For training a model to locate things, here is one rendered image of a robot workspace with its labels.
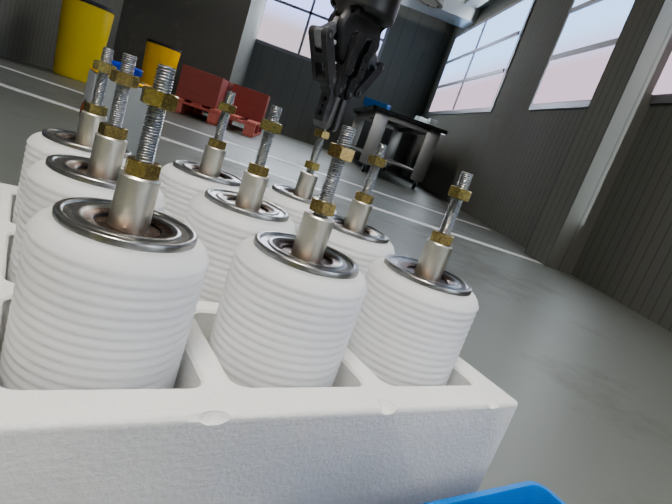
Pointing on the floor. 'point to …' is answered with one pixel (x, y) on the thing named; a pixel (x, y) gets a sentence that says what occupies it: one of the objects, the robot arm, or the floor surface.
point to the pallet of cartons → (207, 99)
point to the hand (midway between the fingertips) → (329, 112)
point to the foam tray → (244, 433)
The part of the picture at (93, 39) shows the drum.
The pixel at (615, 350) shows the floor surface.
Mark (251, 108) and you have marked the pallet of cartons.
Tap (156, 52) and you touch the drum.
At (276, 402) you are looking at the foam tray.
